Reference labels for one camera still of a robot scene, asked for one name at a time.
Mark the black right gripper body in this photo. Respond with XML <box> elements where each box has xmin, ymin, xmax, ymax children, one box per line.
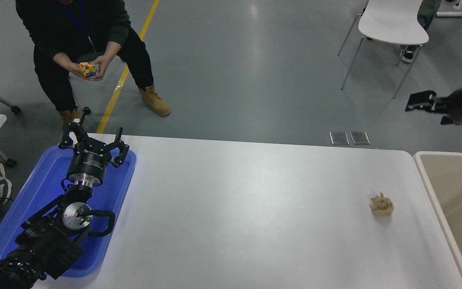
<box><xmin>435</xmin><ymin>82</ymin><xmax>462</xmax><ymax>127</ymax></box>

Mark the person's right hand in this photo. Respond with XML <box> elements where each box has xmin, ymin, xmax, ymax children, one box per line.
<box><xmin>63</xmin><ymin>59</ymin><xmax>84</xmax><ymax>76</ymax></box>

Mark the person's left hand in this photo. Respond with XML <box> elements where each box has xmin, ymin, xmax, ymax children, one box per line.
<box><xmin>86</xmin><ymin>55</ymin><xmax>113</xmax><ymax>82</ymax></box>

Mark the multicoloured puzzle cube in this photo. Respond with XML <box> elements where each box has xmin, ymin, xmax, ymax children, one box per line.
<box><xmin>79</xmin><ymin>61</ymin><xmax>99</xmax><ymax>77</ymax></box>

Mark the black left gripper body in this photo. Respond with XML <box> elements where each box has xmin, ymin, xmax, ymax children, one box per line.
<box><xmin>66</xmin><ymin>145</ymin><xmax>114</xmax><ymax>182</ymax></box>

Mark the person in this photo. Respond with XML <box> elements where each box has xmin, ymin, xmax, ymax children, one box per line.
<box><xmin>14</xmin><ymin>0</ymin><xmax>171</xmax><ymax>124</ymax></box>
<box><xmin>400</xmin><ymin>0</ymin><xmax>462</xmax><ymax>63</ymax></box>

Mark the blue plastic tray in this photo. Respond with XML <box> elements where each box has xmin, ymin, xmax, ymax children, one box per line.
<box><xmin>0</xmin><ymin>144</ymin><xmax>137</xmax><ymax>278</ymax></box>

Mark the white chair with metal legs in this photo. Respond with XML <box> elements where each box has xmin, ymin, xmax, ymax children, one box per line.
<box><xmin>337</xmin><ymin>0</ymin><xmax>430</xmax><ymax>99</ymax></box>

